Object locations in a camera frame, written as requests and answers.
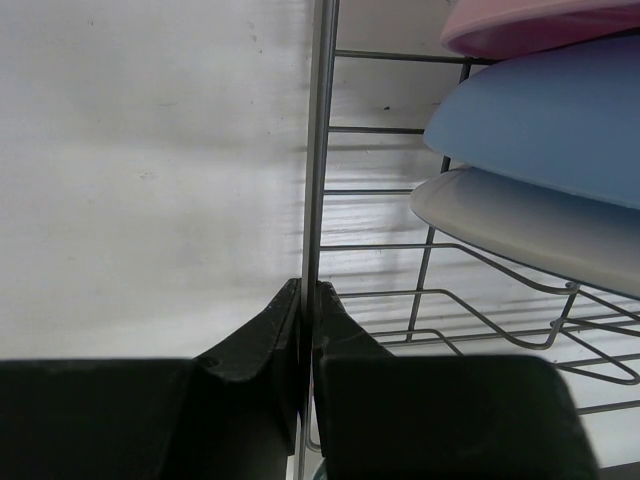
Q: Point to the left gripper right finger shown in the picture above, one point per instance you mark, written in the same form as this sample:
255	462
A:
383	416

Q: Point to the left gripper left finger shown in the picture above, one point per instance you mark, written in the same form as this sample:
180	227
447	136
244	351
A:
228	413

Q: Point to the white plate orange sunburst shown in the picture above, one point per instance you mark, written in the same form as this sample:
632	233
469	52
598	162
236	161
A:
579	239

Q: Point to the grey wire dish rack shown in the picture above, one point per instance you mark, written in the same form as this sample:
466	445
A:
582	310

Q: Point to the blue plate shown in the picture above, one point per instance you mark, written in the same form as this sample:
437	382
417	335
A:
566	119

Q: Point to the pink plate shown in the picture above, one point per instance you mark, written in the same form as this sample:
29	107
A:
506	29

